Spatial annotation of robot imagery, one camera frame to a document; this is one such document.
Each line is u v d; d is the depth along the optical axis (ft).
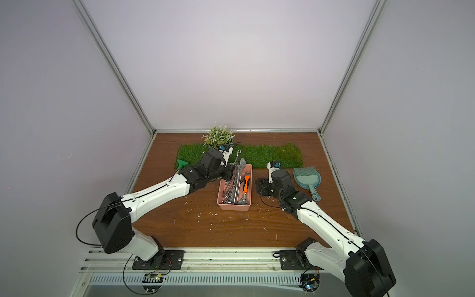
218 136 3.08
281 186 1.96
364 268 1.25
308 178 3.12
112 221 1.39
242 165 2.99
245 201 2.92
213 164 2.07
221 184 2.88
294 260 2.41
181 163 3.30
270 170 2.43
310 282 2.29
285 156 3.38
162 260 2.21
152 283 2.35
